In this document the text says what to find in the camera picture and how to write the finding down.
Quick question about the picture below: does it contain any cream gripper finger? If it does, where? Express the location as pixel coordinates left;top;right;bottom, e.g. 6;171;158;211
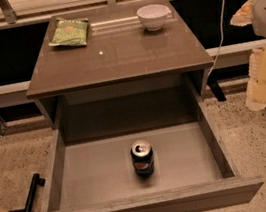
245;45;266;111
230;0;252;27

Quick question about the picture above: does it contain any dark blue pepsi can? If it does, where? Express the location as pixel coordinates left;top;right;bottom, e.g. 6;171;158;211
130;140;155;178

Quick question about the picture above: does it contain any grey cabinet counter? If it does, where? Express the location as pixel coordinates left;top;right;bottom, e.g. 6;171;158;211
13;0;221;133

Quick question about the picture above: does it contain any open grey top drawer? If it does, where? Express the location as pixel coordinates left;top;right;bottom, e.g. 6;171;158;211
40;74;263;212

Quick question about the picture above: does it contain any white ceramic bowl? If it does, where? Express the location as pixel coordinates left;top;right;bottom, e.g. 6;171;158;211
137;4;171;31

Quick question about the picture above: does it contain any green chip bag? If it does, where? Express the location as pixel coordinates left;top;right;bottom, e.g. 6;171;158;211
49;17;89;47

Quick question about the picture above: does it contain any black metal floor bar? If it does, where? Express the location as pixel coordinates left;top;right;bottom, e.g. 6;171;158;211
4;172;51;212

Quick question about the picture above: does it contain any white hanging cable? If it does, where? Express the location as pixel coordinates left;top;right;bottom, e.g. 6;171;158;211
193;0;239;79

